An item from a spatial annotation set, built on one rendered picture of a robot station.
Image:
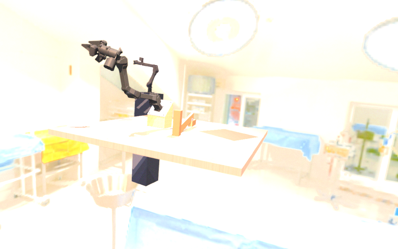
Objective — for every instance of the long tan wooden rail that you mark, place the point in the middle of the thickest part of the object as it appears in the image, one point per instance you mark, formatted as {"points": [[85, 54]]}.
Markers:
{"points": [[186, 121]]}

